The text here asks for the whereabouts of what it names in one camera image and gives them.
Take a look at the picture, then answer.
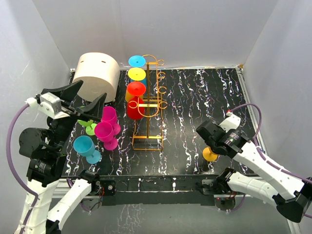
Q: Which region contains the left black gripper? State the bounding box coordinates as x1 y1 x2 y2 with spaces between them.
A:
44 79 106 150

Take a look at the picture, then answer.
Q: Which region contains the orange wine glass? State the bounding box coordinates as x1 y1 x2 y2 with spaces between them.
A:
202 147 218 162
125 67 147 102

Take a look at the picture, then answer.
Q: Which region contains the red wine glass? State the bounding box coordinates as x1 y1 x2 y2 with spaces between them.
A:
125 81 146 120

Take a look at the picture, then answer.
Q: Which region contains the blue wine glass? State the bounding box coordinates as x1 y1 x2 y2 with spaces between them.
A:
128 55 147 86
73 136 101 164

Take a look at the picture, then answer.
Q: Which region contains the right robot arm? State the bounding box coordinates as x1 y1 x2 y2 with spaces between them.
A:
196 119 312 223

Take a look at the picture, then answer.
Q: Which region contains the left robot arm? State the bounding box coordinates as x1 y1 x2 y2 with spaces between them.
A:
15 80 107 234

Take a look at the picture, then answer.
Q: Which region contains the green wine glass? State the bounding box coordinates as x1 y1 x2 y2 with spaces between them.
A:
78 120 97 136

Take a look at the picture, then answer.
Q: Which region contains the magenta wine glass rear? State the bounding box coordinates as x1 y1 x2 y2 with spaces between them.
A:
101 106 121 136

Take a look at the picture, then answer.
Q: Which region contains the magenta wine glass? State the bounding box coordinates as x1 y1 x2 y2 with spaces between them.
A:
95 122 118 151
101 106 121 136

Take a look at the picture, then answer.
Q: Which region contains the magenta wine glass front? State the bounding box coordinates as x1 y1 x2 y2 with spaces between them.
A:
95 122 118 151

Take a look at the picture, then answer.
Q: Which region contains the white cylindrical container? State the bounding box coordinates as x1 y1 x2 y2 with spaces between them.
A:
73 52 120 103

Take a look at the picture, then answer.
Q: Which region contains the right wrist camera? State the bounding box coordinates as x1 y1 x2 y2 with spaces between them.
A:
219 110 241 133

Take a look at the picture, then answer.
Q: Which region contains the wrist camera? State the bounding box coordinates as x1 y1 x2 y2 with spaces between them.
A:
25 92 70 119
219 110 241 133

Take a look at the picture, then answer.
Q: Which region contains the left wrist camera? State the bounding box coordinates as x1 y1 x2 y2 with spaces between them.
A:
25 92 70 119

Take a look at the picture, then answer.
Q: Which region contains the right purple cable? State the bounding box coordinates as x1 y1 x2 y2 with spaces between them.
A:
230 103 312 219

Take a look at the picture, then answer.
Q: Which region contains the purple cable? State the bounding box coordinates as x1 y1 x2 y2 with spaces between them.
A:
5 104 39 230
230 103 312 219

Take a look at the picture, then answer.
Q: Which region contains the gold wire glass rack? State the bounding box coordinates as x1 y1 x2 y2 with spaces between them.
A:
132 55 168 151

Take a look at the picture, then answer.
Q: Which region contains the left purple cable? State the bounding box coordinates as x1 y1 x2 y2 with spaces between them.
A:
5 104 39 230

